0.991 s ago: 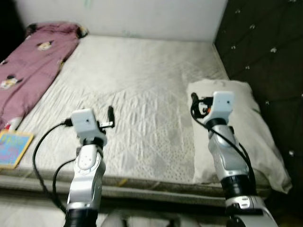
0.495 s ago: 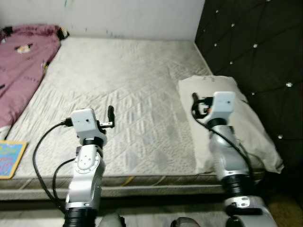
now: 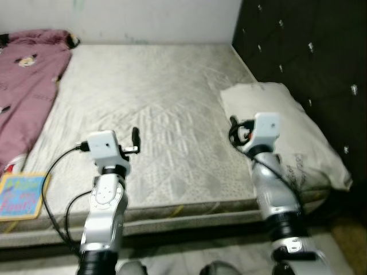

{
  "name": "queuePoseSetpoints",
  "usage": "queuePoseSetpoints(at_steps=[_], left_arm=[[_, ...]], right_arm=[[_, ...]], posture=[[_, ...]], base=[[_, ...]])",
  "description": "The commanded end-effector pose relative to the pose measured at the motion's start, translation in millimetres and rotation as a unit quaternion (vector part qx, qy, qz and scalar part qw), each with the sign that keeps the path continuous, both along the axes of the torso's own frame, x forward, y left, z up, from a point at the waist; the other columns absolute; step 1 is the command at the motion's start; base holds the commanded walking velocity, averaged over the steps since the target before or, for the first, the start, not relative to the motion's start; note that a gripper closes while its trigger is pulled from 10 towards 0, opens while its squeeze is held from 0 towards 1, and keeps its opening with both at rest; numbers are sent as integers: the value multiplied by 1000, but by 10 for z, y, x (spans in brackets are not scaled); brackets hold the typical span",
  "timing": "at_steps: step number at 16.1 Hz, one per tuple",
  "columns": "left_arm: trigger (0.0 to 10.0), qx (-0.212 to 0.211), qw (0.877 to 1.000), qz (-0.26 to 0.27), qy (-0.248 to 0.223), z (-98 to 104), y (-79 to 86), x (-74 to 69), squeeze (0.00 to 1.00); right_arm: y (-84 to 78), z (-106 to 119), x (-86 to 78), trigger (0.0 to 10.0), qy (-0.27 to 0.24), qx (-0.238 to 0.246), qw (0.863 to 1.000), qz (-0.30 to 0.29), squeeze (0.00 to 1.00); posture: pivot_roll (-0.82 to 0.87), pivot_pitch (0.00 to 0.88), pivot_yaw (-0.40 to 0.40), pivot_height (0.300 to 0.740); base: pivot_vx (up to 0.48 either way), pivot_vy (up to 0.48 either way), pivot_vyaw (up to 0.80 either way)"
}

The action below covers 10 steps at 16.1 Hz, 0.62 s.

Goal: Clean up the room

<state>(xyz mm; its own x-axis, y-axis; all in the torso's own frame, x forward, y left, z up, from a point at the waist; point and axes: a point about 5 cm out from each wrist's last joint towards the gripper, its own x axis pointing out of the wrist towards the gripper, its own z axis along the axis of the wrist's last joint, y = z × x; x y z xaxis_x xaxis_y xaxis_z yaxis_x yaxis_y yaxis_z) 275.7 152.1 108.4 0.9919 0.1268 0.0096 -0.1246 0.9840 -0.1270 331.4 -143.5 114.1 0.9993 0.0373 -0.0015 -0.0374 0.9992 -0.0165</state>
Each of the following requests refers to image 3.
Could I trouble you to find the yellow blue children's book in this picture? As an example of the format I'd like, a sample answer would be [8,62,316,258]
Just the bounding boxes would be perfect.
[0,172,51,222]

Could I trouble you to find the grey quilted mattress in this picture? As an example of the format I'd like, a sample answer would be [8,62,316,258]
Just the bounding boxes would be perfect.
[0,43,345,247]

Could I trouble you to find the white lettered pillow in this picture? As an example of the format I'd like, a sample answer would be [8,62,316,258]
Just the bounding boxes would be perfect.
[220,82,353,193]

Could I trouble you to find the black tufted headboard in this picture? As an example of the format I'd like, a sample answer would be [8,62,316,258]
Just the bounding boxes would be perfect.
[232,0,367,213]

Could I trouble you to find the pink cartoon print blanket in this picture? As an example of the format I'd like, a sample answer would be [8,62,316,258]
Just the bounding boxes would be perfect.
[0,30,81,175]

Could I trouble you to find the silver right robot leg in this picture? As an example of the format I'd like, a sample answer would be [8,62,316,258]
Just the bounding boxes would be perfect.
[201,261,241,275]

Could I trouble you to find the brown floor mat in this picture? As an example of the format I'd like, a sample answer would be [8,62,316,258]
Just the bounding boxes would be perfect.
[330,215,367,275]

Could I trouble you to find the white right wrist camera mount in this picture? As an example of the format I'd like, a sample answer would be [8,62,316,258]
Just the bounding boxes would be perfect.
[247,112,283,154]

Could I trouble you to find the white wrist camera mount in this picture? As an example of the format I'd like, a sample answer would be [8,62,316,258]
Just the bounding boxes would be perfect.
[247,112,283,154]
[86,131,131,175]

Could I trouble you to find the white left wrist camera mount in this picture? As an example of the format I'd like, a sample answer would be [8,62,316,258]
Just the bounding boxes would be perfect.
[86,131,131,175]

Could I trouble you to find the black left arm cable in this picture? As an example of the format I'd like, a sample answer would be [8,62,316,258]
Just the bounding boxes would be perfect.
[41,143,91,256]

